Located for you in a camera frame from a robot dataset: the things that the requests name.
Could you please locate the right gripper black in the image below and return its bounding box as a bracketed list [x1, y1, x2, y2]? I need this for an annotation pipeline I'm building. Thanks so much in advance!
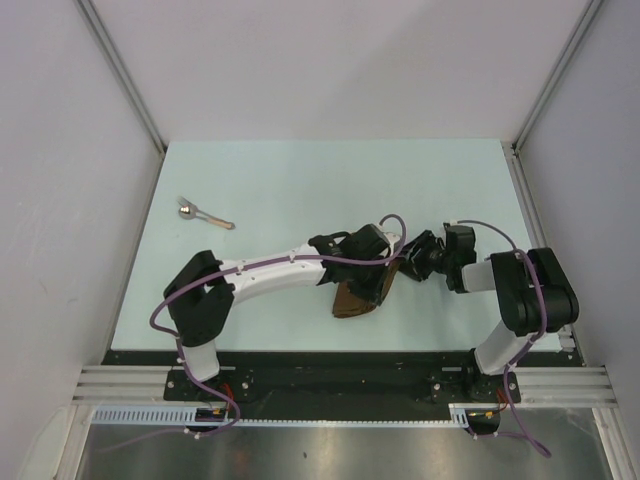
[387, 229, 454, 281]

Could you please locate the brown cloth napkin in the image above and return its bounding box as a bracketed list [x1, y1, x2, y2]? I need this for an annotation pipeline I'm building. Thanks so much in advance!
[332, 259, 401, 319]

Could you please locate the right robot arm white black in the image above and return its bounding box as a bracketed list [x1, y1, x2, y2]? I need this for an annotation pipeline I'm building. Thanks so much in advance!
[400, 220, 579, 402]

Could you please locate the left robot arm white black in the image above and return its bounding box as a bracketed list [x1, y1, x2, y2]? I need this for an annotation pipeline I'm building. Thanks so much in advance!
[164, 224, 406, 400]

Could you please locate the silver metal spoon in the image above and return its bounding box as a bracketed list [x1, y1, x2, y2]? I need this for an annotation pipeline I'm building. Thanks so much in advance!
[178, 205, 236, 230]

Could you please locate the silver metal fork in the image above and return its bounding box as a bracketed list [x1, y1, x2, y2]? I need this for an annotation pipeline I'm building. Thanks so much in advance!
[177, 196, 211, 222]

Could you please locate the aluminium frame rail front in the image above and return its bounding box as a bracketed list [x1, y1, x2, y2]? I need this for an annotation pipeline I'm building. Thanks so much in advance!
[73, 366, 618, 408]

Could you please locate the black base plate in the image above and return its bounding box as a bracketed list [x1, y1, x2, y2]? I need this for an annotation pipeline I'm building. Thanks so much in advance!
[102, 349, 584, 406]

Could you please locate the white slotted cable duct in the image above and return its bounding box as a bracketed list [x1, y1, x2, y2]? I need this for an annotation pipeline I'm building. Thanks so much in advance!
[90, 400, 499, 428]

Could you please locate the aluminium frame post right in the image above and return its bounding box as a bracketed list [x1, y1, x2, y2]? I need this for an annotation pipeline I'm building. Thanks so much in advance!
[510, 0, 607, 155]

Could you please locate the aluminium frame post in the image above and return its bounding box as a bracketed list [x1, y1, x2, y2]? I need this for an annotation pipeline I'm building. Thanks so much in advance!
[510, 0, 607, 155]
[74, 0, 169, 154]

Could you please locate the aluminium frame post left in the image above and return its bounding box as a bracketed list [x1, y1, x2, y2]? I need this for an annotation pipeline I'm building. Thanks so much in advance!
[74, 0, 169, 154]

